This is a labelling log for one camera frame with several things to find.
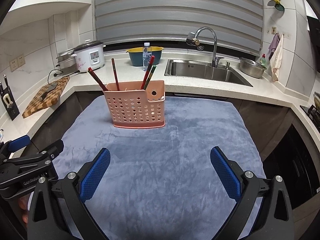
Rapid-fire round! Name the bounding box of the pink plastic utensil basket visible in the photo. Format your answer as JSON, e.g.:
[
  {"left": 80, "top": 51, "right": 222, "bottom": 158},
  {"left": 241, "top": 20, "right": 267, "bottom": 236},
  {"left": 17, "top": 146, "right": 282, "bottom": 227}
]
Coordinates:
[{"left": 104, "top": 80, "right": 165, "bottom": 129}]

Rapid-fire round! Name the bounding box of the green chopstick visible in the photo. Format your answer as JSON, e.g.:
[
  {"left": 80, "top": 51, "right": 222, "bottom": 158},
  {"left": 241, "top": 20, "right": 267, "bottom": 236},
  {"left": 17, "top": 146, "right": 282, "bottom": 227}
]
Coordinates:
[{"left": 144, "top": 65, "right": 156, "bottom": 90}]

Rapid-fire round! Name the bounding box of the dark red chopstick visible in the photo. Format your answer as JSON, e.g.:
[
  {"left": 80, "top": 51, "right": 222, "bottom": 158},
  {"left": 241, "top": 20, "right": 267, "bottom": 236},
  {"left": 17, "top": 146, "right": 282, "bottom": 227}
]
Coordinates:
[{"left": 140, "top": 55, "right": 155, "bottom": 89}]

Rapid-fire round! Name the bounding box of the kitchen cleaver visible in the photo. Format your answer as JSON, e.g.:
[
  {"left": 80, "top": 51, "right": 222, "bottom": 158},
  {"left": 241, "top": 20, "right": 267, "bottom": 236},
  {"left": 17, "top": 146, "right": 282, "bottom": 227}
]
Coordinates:
[{"left": 41, "top": 82, "right": 57, "bottom": 101}]

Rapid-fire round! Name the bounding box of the chrome kitchen faucet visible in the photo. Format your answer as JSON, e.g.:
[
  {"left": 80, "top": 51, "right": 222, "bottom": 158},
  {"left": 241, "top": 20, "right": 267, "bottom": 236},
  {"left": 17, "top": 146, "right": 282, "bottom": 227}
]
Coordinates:
[{"left": 186, "top": 27, "right": 223, "bottom": 68}]

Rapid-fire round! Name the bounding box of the person's left hand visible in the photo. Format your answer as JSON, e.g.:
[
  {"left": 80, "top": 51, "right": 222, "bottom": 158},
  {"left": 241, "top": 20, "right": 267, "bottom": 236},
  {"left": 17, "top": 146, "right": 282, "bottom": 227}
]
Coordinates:
[{"left": 18, "top": 194, "right": 30, "bottom": 224}]

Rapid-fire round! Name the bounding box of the black knife block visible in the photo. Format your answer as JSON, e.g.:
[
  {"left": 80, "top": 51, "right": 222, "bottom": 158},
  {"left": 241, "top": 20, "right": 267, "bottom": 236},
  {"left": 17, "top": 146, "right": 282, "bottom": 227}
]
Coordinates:
[{"left": 0, "top": 74, "right": 20, "bottom": 121}]

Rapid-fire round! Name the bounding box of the checkered wooden cutting board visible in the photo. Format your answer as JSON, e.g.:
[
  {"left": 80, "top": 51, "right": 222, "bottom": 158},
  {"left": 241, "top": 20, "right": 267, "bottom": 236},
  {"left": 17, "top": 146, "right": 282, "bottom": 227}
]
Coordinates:
[{"left": 22, "top": 76, "right": 70, "bottom": 118}]

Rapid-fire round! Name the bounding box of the grey-blue fleece mat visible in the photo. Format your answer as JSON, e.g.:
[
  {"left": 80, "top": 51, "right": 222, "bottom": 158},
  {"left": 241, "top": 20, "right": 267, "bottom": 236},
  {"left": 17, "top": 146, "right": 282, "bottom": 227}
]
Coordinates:
[{"left": 53, "top": 96, "right": 265, "bottom": 239}]

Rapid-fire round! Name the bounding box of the steel steamer pot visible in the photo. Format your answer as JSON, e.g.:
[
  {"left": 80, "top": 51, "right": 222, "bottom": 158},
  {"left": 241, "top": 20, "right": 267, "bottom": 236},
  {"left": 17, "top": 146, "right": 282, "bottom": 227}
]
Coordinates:
[{"left": 56, "top": 48, "right": 77, "bottom": 73}]

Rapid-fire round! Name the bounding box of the gas stove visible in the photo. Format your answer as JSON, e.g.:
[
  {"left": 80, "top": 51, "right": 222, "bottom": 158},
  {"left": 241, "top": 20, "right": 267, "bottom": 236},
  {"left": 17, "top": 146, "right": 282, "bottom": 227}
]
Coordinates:
[{"left": 300, "top": 105, "right": 320, "bottom": 130}]

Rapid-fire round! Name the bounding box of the white rice cooker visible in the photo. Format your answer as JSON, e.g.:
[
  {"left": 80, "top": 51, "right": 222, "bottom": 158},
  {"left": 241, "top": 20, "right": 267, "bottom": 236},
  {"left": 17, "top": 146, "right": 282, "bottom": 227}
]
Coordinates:
[{"left": 72, "top": 40, "right": 105, "bottom": 73}]

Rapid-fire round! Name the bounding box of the stainless steel sink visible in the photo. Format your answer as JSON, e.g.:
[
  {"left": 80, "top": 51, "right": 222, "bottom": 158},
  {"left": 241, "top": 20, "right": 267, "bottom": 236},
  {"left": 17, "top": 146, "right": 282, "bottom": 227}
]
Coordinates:
[{"left": 164, "top": 60, "right": 253, "bottom": 87}]

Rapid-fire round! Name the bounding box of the stainless steel bowl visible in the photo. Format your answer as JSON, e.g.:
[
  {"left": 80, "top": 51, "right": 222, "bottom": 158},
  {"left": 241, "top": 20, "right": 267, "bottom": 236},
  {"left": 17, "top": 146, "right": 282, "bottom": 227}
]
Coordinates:
[{"left": 239, "top": 57, "right": 267, "bottom": 79}]

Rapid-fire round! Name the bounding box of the steel wok pan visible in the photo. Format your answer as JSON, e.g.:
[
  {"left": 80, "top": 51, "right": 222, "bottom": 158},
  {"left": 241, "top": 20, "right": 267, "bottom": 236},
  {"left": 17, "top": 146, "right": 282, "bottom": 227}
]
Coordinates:
[{"left": 313, "top": 92, "right": 320, "bottom": 111}]

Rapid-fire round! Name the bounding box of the green dish soap bottle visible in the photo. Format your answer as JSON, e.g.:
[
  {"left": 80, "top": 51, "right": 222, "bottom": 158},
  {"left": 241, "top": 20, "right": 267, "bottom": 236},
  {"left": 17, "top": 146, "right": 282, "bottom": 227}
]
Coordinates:
[{"left": 259, "top": 54, "right": 266, "bottom": 66}]

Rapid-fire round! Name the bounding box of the cream hanging towel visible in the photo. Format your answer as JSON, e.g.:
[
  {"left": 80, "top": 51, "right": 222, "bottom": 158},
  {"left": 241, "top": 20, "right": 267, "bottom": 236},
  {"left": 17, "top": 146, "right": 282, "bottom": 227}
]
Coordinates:
[{"left": 269, "top": 34, "right": 284, "bottom": 82}]

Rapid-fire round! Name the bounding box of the teal yellow colander bowl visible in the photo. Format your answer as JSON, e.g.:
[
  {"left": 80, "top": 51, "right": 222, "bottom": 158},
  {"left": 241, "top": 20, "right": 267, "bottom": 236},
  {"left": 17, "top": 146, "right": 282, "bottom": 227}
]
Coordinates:
[{"left": 126, "top": 46, "right": 164, "bottom": 67}]

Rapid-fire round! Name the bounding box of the clear water bottle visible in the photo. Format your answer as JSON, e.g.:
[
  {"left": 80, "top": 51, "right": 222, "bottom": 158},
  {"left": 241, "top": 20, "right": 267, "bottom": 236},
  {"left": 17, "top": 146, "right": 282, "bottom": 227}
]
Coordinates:
[{"left": 142, "top": 42, "right": 152, "bottom": 72}]

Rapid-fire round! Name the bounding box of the purple hanging cloth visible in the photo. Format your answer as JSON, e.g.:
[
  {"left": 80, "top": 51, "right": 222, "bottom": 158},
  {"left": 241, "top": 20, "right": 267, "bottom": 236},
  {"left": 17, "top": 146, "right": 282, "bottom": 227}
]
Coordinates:
[{"left": 268, "top": 33, "right": 280, "bottom": 60}]

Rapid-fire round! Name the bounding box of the grey window blind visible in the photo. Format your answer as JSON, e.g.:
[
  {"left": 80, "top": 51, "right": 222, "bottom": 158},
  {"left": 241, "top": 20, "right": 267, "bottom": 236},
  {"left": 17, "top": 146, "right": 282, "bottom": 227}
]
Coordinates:
[{"left": 95, "top": 0, "right": 263, "bottom": 55}]

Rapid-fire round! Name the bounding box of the black power cable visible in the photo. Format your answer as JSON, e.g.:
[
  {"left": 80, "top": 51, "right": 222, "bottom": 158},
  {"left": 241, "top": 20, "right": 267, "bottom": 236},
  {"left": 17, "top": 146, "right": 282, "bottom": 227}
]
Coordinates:
[{"left": 47, "top": 68, "right": 75, "bottom": 84}]

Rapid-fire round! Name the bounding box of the wall power socket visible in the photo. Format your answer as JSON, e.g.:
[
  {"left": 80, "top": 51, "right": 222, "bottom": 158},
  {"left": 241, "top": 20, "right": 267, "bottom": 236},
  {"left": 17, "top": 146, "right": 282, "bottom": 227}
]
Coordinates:
[{"left": 9, "top": 54, "right": 25, "bottom": 72}]

